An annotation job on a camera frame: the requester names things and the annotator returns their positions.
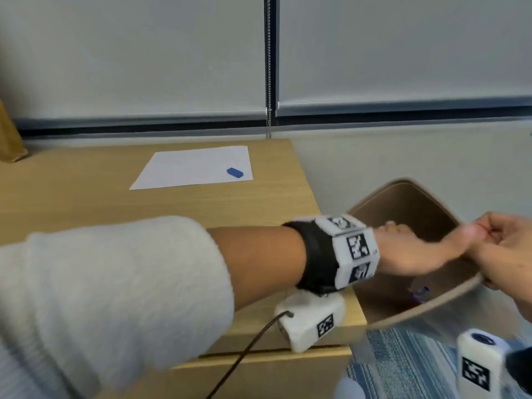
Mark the person's left forearm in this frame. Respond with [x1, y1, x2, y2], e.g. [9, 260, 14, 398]
[207, 225, 309, 313]

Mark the person's left hand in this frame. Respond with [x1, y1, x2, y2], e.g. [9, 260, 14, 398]
[374, 221, 490, 278]

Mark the dark window frame rail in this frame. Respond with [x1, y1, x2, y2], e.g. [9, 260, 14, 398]
[16, 105, 532, 139]

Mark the brown plastic waste bin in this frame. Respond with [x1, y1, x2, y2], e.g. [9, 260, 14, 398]
[346, 177, 488, 331]

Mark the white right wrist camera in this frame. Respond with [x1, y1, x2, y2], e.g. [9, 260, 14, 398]
[456, 329, 513, 399]

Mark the white paper sheet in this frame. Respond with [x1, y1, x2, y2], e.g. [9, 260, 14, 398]
[129, 145, 254, 191]

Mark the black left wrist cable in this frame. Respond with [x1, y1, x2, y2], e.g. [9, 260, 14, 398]
[206, 310, 295, 399]

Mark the wooden desk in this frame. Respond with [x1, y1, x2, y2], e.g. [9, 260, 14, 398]
[0, 139, 369, 399]

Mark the blue window post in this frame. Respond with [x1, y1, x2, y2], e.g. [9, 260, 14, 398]
[263, 0, 282, 117]

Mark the small colourful scrap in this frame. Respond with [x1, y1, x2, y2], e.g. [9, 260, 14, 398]
[406, 285, 431, 306]

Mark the narrow white roller blind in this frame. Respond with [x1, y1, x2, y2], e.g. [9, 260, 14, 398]
[277, 0, 532, 117]

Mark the person's right hand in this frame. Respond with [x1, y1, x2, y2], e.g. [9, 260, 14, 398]
[465, 211, 532, 323]

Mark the wooden drawer front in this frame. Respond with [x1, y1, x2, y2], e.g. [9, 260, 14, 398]
[95, 346, 355, 399]

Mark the wide white roller blind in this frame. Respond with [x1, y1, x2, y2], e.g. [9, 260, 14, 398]
[0, 0, 268, 122]

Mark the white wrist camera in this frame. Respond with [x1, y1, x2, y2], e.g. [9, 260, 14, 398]
[456, 329, 513, 399]
[274, 289, 348, 355]

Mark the metal bead chain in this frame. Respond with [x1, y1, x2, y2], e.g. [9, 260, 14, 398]
[265, 0, 274, 140]

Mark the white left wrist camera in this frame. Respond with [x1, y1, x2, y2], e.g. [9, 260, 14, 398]
[274, 289, 348, 355]

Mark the brown cardboard box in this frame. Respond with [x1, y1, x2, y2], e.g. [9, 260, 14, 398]
[0, 99, 29, 164]

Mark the black left wristband with markers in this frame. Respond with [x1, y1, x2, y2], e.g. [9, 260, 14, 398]
[282, 214, 381, 297]

